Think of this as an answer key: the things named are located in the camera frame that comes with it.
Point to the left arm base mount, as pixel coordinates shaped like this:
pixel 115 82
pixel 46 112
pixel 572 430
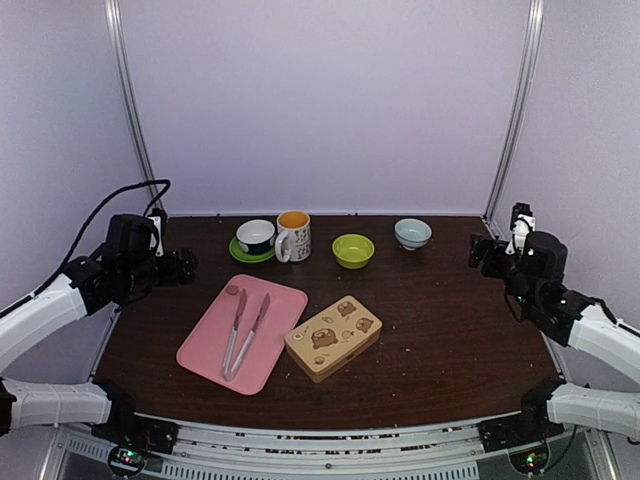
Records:
pixel 139 447

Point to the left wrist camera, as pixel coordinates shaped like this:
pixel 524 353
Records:
pixel 159 218

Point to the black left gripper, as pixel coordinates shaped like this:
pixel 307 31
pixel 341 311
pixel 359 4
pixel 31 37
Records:
pixel 172 276

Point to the green saucer plate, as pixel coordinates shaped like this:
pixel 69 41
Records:
pixel 238 254

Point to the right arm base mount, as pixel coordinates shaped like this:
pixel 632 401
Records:
pixel 525 442

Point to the floral white mug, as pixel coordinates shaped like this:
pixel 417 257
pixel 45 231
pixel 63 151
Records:
pixel 293 240

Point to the right aluminium table rail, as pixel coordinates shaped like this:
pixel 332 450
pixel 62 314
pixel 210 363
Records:
pixel 559 363

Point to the bear print tin lid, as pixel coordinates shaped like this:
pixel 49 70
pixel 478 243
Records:
pixel 345 313

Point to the light blue patterned bowl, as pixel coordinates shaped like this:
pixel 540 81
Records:
pixel 412 233

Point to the right rear aluminium frame post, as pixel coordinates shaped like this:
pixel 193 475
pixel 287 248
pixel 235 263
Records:
pixel 528 63

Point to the pink plastic tray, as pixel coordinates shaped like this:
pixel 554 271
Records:
pixel 240 337

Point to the tan tin box base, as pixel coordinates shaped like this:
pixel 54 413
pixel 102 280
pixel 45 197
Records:
pixel 322 352

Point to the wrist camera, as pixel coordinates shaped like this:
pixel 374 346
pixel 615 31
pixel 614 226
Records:
pixel 522 223
pixel 159 218

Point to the aluminium frame post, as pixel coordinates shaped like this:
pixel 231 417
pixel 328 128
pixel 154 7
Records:
pixel 116 32
pixel 528 63

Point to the lime green bowl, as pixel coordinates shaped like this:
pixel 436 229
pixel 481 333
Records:
pixel 353 251

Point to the navy white dotted bowl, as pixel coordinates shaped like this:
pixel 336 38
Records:
pixel 256 236

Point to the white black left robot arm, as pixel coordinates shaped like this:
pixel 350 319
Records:
pixel 49 338

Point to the left rear aluminium frame post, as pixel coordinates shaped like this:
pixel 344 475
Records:
pixel 116 32

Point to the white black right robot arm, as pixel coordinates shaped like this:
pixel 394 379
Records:
pixel 588 329

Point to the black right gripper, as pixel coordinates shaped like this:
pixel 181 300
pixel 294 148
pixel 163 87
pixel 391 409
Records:
pixel 477 254

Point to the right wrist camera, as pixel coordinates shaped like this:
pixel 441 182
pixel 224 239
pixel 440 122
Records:
pixel 522 223

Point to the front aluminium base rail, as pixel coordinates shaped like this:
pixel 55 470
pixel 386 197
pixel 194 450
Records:
pixel 439 451

